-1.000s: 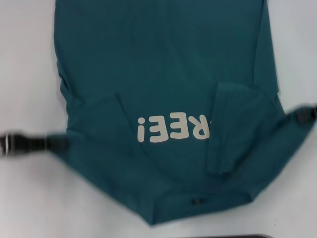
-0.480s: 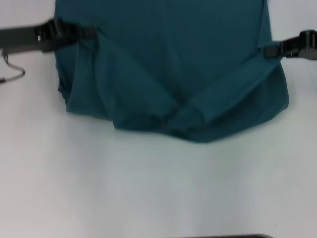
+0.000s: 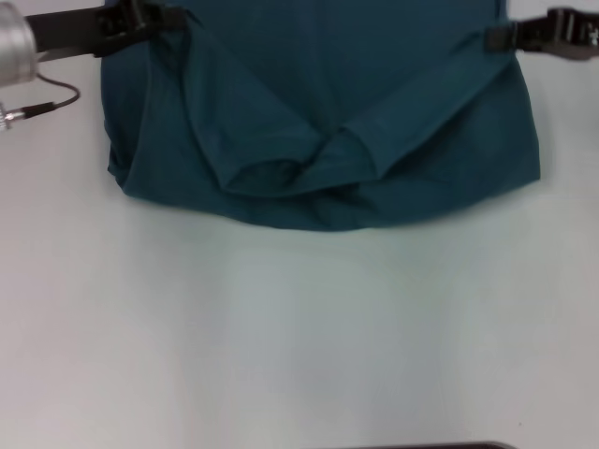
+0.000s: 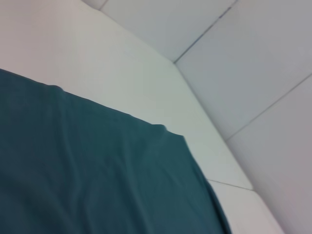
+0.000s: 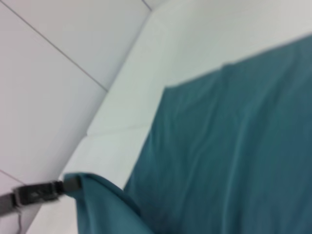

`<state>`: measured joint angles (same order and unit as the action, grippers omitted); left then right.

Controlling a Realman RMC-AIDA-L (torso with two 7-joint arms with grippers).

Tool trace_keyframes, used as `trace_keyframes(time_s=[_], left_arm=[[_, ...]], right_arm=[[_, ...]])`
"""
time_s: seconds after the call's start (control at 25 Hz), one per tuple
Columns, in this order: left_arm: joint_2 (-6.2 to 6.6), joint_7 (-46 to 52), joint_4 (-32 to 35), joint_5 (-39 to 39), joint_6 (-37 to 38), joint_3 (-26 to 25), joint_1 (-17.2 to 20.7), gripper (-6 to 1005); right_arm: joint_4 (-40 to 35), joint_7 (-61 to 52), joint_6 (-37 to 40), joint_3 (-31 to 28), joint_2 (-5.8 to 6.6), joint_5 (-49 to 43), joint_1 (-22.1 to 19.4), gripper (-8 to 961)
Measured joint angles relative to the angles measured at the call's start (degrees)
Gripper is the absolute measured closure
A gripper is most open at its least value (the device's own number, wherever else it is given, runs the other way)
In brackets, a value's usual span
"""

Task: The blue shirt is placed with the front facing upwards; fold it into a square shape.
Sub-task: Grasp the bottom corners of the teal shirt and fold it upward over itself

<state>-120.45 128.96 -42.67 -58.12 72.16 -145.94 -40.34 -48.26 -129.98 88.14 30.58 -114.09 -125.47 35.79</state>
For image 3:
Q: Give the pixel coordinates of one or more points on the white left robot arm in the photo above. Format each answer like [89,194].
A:
[14,47]

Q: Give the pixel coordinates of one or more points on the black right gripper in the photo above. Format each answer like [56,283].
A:
[561,33]

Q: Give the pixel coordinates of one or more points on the teal t-shirt with beige letters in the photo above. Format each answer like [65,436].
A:
[327,117]

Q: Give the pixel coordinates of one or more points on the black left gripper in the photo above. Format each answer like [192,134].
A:
[70,30]

